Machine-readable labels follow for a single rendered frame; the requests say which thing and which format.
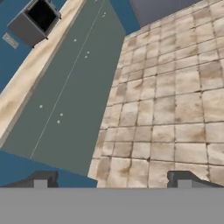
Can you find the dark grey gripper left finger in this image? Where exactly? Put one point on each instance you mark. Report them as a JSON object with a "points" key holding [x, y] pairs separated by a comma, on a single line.
{"points": [[43, 176]]}

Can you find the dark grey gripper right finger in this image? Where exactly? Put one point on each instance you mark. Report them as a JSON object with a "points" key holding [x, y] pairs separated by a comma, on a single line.
{"points": [[180, 176]]}

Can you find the grey-green cupboard run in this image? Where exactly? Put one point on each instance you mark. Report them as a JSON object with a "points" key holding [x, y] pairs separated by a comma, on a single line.
{"points": [[73, 96]]}

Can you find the grey wall socket plate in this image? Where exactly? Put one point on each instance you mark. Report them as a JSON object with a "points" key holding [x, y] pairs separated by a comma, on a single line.
{"points": [[10, 40]]}

